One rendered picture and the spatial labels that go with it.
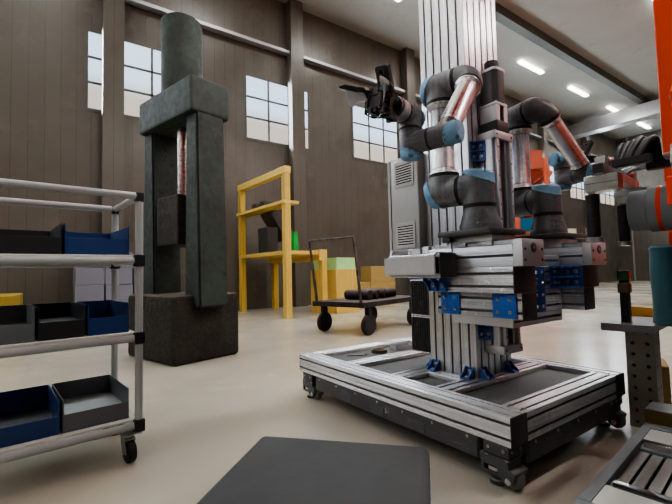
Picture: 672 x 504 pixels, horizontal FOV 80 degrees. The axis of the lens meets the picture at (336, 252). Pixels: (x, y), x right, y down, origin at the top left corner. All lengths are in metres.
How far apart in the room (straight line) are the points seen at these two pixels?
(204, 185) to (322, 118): 6.37
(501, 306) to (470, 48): 1.13
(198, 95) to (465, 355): 2.78
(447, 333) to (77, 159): 6.64
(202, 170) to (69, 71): 4.90
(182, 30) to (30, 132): 4.08
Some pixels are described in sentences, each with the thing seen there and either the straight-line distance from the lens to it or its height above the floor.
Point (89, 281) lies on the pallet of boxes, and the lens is 6.42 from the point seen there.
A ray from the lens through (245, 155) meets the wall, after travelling 8.30.
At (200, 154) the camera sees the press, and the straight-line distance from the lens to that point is 3.43.
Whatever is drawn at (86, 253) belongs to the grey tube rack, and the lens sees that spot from 1.69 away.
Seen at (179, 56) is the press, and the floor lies 2.55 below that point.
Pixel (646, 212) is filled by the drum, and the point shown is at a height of 0.84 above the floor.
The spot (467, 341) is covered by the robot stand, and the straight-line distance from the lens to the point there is 1.80.
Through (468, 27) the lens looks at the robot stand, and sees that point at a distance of 2.07.
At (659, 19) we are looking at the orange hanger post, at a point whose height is 1.62.
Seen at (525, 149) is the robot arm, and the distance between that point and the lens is 2.13.
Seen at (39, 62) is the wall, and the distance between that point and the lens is 8.05.
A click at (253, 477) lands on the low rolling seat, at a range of 0.77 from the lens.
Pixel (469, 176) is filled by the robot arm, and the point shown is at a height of 1.02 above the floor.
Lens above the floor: 0.68
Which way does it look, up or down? 3 degrees up
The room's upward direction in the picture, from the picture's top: 1 degrees counter-clockwise
